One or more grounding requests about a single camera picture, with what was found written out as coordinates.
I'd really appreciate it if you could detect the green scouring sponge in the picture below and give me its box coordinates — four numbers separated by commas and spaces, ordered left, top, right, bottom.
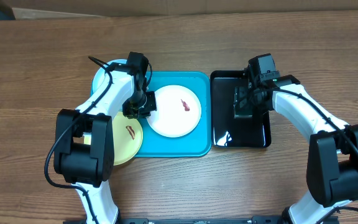
234, 86, 253, 118

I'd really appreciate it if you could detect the white plate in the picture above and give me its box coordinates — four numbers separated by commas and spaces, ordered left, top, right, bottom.
147, 85, 201, 138

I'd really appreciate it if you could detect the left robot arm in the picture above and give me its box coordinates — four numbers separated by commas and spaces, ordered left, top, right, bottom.
44, 52, 157, 223

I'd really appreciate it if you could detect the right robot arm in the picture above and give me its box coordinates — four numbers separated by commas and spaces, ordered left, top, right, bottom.
234, 54, 358, 223

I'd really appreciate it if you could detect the black plastic tray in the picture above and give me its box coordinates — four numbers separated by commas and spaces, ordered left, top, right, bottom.
210, 70, 272, 148

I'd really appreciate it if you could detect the teal plastic tray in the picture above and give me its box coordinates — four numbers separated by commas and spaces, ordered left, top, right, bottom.
135, 71, 212, 157

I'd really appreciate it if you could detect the yellow plate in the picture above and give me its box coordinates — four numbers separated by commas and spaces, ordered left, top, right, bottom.
83, 111, 144, 166

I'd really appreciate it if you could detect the light blue plate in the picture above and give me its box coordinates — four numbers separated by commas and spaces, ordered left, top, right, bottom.
90, 59, 127, 95

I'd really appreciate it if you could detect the cardboard panel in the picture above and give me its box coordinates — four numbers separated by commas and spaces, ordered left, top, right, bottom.
0, 0, 358, 17

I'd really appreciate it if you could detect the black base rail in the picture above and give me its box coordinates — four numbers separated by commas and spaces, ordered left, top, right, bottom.
63, 214, 340, 224

